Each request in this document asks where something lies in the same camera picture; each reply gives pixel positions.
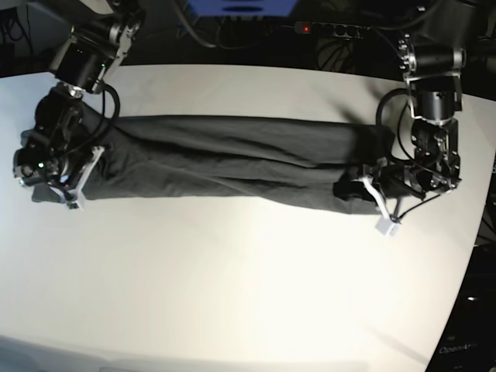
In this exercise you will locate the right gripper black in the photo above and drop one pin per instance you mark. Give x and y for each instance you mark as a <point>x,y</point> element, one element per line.
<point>32,167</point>

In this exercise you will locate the grey T-shirt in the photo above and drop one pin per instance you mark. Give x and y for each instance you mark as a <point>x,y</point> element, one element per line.
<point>293,162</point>

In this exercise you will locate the black power strip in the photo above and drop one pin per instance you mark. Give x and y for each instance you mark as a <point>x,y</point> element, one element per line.
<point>331,30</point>

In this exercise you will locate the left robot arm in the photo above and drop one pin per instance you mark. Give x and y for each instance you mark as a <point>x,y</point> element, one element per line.
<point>435,40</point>

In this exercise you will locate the blue plastic bin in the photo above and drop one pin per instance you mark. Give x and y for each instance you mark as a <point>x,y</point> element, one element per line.
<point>278,8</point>

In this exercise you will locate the black box with lettering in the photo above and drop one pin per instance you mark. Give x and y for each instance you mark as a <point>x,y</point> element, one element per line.
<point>468,340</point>

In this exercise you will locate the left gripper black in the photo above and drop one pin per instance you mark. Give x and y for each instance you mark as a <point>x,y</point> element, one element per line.
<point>404,180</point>

